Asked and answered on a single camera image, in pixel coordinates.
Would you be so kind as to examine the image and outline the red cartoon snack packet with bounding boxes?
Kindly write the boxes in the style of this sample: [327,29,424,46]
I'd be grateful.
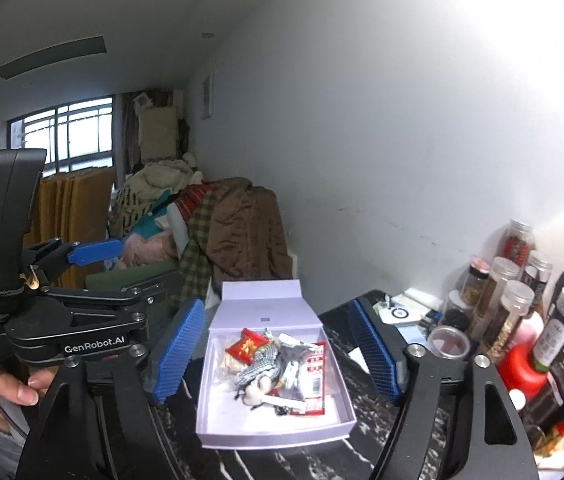
[224,328,270,363]

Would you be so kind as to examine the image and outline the barred window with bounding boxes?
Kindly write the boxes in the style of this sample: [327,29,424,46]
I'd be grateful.
[6,96,115,178]

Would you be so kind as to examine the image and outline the brown lid jar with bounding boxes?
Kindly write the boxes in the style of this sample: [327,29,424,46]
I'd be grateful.
[462,256,492,306]

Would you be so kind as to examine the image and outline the dark ceiling vent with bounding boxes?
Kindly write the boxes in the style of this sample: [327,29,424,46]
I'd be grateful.
[0,35,108,81]

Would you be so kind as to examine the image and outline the beige fluffy scrunchie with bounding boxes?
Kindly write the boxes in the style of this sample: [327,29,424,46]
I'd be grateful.
[222,352,250,376]

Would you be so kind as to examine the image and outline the lavender gift box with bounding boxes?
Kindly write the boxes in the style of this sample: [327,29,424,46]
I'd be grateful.
[196,280,357,450]

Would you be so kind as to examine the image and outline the brown quilted jacket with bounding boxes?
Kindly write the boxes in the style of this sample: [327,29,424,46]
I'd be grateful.
[202,177,293,281]

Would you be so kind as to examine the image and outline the silver clear snack packet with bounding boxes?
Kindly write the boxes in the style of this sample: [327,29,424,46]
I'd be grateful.
[277,332,320,391]

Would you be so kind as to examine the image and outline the red plastic container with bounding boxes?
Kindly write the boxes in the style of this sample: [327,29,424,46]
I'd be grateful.
[497,345,555,411]

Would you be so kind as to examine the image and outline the white green packet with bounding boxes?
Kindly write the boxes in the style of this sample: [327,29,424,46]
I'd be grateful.
[261,391,309,417]

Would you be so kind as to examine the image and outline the white round-dial device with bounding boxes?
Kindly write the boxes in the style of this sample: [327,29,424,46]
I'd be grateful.
[377,292,428,326]

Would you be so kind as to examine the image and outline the light blue box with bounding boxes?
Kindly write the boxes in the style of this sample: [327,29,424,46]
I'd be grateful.
[402,322,435,341]

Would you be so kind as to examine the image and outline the tall jar red contents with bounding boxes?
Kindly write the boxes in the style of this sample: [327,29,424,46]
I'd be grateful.
[502,218,535,266]

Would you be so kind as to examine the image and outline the pile of clothes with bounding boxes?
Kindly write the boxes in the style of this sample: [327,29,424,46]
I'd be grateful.
[106,152,205,266]

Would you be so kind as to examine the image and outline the white red long packet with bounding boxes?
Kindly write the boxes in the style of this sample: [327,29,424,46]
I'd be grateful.
[297,341,327,417]

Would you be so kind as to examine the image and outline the clear jar orange label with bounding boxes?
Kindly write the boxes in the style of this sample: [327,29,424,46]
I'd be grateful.
[428,325,472,361]

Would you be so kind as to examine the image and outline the red striped cloth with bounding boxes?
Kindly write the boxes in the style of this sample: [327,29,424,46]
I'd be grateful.
[174,183,210,221]

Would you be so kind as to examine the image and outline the clear jar dark contents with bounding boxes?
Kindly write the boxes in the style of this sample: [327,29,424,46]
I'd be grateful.
[439,292,473,331]

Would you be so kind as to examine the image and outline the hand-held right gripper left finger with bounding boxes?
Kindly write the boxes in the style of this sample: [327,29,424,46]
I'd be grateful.
[16,299,206,480]

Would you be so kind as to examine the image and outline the green plaid cloth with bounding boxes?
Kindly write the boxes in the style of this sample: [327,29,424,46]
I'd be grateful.
[178,184,223,306]

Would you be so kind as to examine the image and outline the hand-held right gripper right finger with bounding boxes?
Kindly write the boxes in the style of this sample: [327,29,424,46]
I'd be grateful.
[349,297,538,480]

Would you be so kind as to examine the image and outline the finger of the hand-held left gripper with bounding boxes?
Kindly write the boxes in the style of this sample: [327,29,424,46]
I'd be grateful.
[44,282,155,333]
[22,239,123,282]

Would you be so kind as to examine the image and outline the person's left hand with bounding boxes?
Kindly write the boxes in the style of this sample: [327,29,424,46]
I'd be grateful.
[0,362,60,408]

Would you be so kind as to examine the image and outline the silver lid spice jar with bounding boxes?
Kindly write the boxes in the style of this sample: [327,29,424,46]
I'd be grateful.
[482,280,534,361]
[522,251,554,311]
[477,256,520,333]

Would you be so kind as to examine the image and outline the cream cushion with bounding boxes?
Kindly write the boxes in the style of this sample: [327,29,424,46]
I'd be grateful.
[138,106,179,162]

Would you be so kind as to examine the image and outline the stack of wooden boards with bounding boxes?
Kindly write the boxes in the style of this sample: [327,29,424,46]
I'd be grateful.
[29,167,116,288]

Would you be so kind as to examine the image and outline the white plush toy checkered clothes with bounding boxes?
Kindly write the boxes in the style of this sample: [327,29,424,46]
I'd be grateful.
[234,340,283,407]

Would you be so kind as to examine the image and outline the white wall panel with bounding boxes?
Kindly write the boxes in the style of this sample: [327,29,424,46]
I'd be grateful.
[201,74,214,121]

